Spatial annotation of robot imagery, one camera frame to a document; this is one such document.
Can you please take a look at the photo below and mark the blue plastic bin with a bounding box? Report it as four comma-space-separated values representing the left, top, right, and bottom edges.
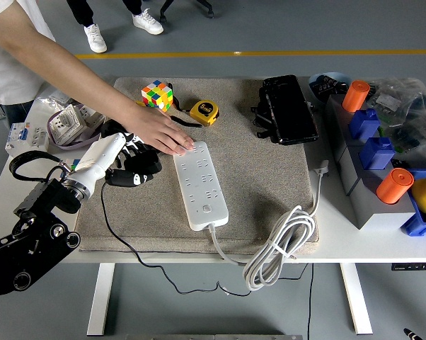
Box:
399, 168, 426, 237

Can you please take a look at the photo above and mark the white power strip cord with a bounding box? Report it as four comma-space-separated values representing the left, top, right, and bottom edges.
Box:
207, 159, 331, 293

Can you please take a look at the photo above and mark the white table leg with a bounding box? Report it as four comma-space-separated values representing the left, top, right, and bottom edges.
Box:
86, 263, 115, 336
340, 263, 374, 336

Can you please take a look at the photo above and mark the orange cylinder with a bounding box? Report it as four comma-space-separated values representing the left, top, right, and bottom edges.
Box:
376, 167, 415, 205
341, 79, 371, 113

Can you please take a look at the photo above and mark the black cloth pouch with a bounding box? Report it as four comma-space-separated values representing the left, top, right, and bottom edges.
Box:
100, 119, 161, 153

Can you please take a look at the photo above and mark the black rectangular device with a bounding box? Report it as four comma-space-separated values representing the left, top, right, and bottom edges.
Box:
261, 74, 320, 146

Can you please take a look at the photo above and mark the yellow tape measure 5m label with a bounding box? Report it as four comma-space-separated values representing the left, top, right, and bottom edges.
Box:
189, 99, 221, 128

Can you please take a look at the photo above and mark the black power adapter plug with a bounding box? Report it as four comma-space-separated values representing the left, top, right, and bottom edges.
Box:
122, 150, 163, 176

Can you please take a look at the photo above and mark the grey block holder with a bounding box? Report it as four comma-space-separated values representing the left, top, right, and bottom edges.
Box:
322, 93, 418, 231

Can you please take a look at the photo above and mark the black metal bracket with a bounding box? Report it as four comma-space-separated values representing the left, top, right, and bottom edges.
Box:
250, 86, 281, 140

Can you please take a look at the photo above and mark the grey-brown mat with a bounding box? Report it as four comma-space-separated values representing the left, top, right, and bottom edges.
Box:
73, 76, 321, 255

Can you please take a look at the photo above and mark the clear plastic parts bag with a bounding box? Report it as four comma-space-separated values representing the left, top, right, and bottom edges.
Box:
367, 76, 426, 128
386, 106, 426, 167
28, 88, 83, 121

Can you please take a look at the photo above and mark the light blue bowl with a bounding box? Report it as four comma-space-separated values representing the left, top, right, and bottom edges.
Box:
308, 72, 353, 107

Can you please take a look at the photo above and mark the white circuit breaker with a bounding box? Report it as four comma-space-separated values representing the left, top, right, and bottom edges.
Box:
4, 121, 50, 157

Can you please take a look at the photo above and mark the person's torso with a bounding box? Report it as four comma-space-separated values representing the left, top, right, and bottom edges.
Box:
0, 0, 57, 125

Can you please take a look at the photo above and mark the person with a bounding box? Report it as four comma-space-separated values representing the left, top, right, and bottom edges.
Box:
66, 0, 164, 54

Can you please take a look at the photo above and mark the person's right hand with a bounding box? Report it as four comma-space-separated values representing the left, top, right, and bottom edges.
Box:
122, 105, 195, 157

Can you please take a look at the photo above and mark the blue plastic block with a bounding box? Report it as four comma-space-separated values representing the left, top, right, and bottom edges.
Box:
347, 107, 381, 140
358, 136, 396, 171

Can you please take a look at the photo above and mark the black wrist strap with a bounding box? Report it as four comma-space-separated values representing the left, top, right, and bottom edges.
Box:
167, 82, 204, 128

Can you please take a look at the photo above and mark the white power strip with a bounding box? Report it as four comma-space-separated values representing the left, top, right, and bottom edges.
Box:
173, 140, 230, 232

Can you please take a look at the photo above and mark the lavender tray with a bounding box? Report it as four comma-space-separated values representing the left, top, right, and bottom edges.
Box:
46, 106, 104, 149

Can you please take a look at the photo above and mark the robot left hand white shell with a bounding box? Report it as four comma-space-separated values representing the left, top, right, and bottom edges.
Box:
69, 132, 161, 196

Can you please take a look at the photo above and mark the black office chair base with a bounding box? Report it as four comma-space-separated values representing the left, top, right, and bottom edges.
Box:
159, 0, 215, 24

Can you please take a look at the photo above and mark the thin black adapter cord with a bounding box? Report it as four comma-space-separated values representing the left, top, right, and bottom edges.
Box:
100, 180, 252, 297

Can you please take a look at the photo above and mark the thin black hanging cable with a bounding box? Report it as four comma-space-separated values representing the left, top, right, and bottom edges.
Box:
306, 263, 315, 340

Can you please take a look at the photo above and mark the black desk control panel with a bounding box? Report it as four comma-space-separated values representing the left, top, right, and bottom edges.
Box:
391, 262, 426, 272

